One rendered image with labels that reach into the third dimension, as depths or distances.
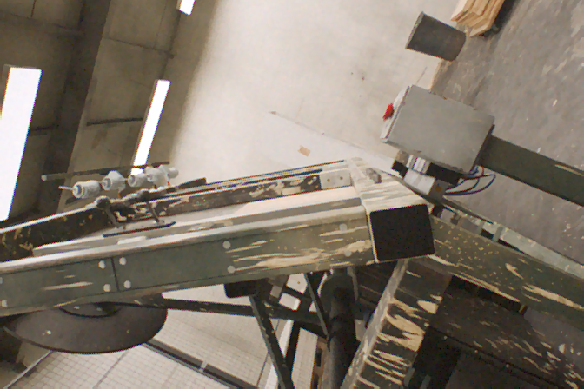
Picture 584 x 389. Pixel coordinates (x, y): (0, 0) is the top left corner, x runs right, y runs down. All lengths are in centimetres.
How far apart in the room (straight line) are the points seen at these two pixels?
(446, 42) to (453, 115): 487
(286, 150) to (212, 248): 455
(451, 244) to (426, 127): 23
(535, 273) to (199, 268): 66
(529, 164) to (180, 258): 72
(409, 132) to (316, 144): 452
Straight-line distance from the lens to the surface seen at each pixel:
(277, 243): 81
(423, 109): 78
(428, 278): 84
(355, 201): 103
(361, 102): 661
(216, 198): 173
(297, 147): 531
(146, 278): 92
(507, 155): 86
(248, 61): 688
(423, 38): 561
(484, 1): 436
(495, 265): 86
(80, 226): 179
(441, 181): 109
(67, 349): 196
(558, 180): 90
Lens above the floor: 101
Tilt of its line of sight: 5 degrees up
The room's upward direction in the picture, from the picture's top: 67 degrees counter-clockwise
